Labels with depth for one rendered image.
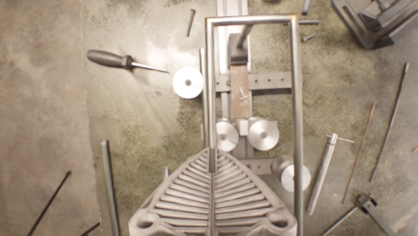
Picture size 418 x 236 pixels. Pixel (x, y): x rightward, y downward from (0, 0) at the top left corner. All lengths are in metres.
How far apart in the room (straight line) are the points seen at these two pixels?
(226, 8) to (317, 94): 0.27
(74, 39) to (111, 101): 1.33
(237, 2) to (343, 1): 0.23
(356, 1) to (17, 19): 2.18
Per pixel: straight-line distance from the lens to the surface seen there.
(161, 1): 0.42
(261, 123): 0.28
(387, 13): 0.49
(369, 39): 0.49
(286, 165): 0.33
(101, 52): 0.41
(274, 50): 0.39
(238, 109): 0.28
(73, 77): 1.68
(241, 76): 0.28
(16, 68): 2.08
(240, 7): 0.38
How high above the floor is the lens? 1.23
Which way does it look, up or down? 86 degrees down
